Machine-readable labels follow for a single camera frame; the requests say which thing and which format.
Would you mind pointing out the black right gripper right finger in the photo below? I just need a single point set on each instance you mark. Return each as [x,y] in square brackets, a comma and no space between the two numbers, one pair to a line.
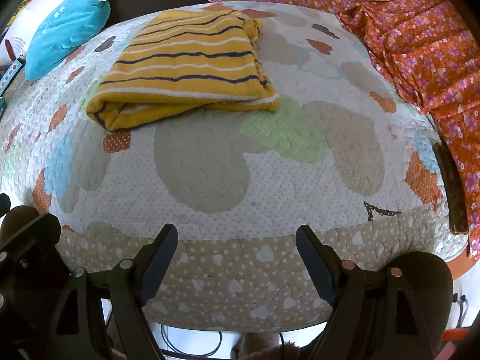
[375,314]

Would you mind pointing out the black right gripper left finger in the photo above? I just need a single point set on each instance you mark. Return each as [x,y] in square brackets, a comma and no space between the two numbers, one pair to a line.
[78,330]

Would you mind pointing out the yellow striped small garment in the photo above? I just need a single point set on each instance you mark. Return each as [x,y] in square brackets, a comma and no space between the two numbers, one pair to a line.
[181,61]

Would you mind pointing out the white quilted heart-pattern mat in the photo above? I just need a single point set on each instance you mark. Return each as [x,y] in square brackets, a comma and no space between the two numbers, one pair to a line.
[343,154]

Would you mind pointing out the turquoise pillow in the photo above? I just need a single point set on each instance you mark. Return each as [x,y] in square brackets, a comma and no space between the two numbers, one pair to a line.
[67,27]

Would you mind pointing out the red floral fabric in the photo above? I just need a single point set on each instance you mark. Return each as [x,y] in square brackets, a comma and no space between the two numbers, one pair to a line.
[425,49]

